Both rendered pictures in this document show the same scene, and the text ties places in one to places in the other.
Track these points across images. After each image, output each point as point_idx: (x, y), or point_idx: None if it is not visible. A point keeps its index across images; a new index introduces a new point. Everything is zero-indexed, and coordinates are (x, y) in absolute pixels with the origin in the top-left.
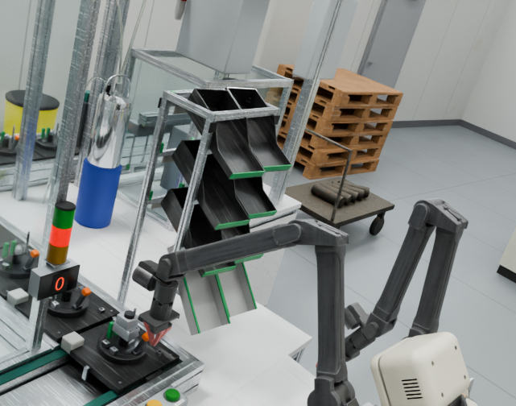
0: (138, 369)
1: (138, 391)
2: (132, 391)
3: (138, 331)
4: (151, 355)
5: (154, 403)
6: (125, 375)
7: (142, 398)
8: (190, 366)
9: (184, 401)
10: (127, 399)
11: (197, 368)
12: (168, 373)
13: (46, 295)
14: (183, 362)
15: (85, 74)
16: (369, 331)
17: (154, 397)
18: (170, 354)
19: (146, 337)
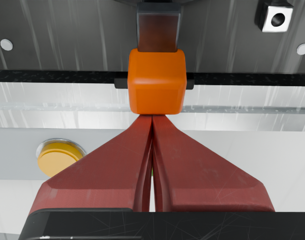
0: (120, 30)
1: (61, 97)
2: (43, 84)
3: (137, 11)
4: (239, 1)
5: (60, 165)
6: (51, 29)
7: (54, 120)
8: (297, 116)
9: (152, 181)
10: (8, 98)
11: None
12: (212, 96)
13: None
14: (301, 90)
15: None
16: None
17: (91, 137)
18: None
19: (129, 100)
